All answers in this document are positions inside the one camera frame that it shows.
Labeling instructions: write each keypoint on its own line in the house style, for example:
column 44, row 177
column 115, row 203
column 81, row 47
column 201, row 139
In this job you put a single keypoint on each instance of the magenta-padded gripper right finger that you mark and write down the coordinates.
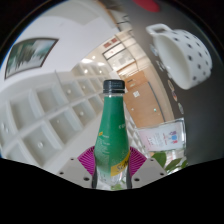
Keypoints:
column 148, row 171

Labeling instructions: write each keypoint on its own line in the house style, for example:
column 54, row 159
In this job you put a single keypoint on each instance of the recessed ceiling lights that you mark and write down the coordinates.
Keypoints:
column 40, row 145

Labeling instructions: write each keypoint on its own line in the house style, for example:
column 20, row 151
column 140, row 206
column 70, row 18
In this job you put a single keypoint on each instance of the green drink bottle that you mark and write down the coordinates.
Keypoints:
column 111, row 133

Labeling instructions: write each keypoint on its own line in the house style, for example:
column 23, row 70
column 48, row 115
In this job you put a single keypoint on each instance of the green leafy potted plant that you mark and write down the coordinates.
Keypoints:
column 160, row 158

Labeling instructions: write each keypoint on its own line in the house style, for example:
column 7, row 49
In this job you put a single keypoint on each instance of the framed landscape picture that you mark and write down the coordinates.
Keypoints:
column 28, row 56

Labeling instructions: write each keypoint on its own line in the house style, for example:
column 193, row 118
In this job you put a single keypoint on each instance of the white polka-dot mug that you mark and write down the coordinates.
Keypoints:
column 181, row 56

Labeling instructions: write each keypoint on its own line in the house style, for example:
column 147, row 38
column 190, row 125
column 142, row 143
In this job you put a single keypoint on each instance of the clear acrylic sign holder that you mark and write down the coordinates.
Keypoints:
column 161, row 136

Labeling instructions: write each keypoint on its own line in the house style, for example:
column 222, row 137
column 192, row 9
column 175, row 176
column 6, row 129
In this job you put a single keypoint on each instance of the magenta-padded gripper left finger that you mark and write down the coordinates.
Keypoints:
column 75, row 171

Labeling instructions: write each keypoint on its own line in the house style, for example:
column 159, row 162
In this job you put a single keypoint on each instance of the flat round red coaster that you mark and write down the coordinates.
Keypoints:
column 146, row 5

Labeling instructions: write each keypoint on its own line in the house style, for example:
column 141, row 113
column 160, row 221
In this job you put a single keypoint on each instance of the small round badge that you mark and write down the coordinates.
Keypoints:
column 180, row 108
column 174, row 96
column 170, row 85

